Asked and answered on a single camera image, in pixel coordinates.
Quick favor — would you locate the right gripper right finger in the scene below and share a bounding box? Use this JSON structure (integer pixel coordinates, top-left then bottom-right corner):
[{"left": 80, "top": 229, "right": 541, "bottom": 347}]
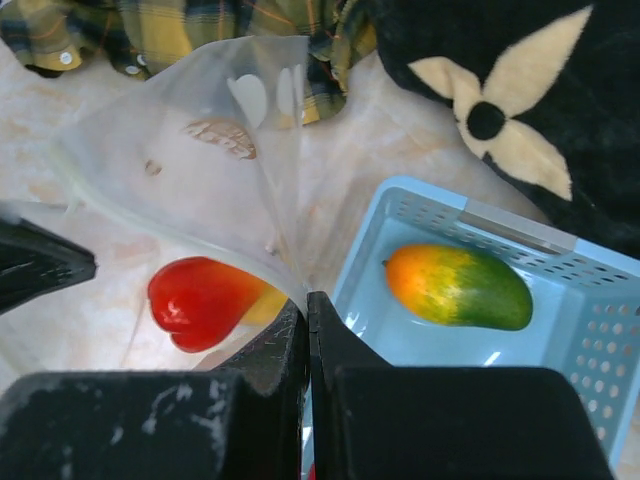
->
[{"left": 307, "top": 292, "right": 612, "bottom": 479}]

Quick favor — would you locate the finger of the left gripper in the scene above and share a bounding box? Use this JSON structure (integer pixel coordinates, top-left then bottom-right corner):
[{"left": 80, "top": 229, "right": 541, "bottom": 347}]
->
[{"left": 1, "top": 216, "right": 96, "bottom": 314}]

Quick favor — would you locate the black floral pillow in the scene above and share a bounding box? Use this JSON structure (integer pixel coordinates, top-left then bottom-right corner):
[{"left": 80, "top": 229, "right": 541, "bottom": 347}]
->
[{"left": 368, "top": 1, "right": 639, "bottom": 257}]

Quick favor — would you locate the yellow plaid shirt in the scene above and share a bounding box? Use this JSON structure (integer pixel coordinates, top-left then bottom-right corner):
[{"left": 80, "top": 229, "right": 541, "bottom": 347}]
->
[{"left": 1, "top": 0, "right": 376, "bottom": 124}]

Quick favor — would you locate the light blue plastic basket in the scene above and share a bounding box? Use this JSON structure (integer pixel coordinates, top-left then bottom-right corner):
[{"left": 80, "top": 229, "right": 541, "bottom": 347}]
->
[{"left": 299, "top": 174, "right": 640, "bottom": 474}]

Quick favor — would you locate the small yellow fruit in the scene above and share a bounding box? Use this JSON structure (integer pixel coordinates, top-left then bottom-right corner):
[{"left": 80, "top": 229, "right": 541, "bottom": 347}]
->
[{"left": 241, "top": 286, "right": 288, "bottom": 327}]

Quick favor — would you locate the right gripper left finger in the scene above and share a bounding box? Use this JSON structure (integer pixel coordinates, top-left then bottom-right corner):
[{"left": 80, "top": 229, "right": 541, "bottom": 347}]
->
[{"left": 1, "top": 303, "right": 306, "bottom": 479}]

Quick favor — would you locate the clear zip top bag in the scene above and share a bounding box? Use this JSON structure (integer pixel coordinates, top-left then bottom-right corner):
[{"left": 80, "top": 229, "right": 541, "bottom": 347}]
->
[{"left": 0, "top": 34, "right": 314, "bottom": 374}]

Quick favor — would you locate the red wax apple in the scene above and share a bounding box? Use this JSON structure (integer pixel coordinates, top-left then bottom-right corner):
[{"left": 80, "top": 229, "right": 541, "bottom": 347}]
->
[{"left": 147, "top": 256, "right": 269, "bottom": 353}]

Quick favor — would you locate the green orange mango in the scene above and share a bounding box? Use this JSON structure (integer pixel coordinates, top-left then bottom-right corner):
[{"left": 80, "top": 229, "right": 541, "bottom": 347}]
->
[{"left": 382, "top": 244, "right": 533, "bottom": 331}]

